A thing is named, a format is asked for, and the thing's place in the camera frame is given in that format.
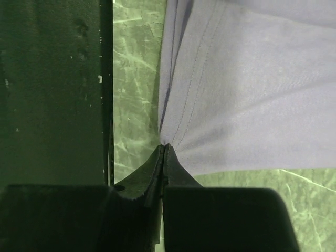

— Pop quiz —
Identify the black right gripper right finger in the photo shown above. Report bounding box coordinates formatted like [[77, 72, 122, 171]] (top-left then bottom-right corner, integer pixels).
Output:
[[163, 145, 300, 251]]

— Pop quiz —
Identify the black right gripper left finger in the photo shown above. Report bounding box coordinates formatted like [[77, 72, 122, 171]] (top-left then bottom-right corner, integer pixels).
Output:
[[1, 146, 163, 251]]

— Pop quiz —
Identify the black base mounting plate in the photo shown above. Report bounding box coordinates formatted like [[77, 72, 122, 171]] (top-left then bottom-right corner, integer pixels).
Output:
[[1, 1, 112, 186]]

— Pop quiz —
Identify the purple t shirt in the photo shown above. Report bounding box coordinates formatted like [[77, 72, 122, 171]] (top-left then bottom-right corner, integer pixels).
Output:
[[158, 1, 335, 175]]

